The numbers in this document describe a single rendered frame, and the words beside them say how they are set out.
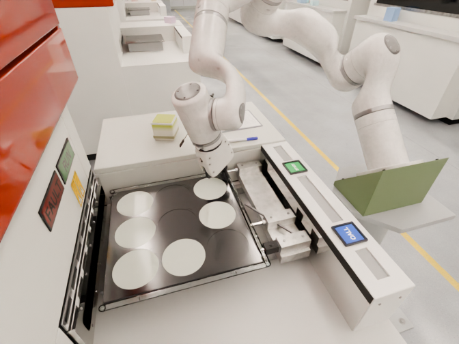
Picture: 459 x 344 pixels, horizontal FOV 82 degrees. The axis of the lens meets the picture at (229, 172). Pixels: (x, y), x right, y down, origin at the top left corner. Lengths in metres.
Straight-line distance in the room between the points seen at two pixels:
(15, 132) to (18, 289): 0.20
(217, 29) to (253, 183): 0.45
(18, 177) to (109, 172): 0.52
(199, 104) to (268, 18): 0.44
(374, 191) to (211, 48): 0.59
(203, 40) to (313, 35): 0.37
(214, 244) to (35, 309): 0.36
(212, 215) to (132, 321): 0.30
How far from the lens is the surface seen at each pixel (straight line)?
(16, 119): 0.41
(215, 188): 0.81
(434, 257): 2.16
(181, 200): 0.79
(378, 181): 0.85
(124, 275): 0.67
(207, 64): 0.69
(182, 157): 0.85
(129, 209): 0.80
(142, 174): 0.88
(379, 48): 0.97
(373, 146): 0.95
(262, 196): 0.82
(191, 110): 0.60
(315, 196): 0.74
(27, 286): 0.48
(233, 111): 0.60
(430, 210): 1.07
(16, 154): 0.39
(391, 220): 0.97
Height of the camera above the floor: 1.44
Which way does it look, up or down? 38 degrees down
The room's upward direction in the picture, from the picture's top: straight up
